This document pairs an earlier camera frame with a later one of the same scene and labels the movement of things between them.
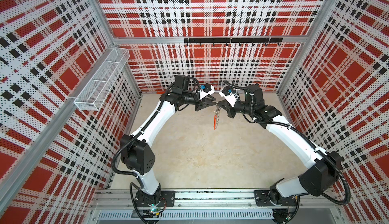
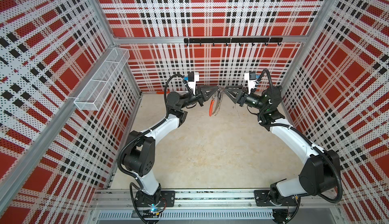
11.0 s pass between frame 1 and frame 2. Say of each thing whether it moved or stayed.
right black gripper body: moved
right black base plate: stayed
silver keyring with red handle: moved
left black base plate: stayed
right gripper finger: moved
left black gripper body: moved
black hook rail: stayed
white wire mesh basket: stayed
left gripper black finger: moved
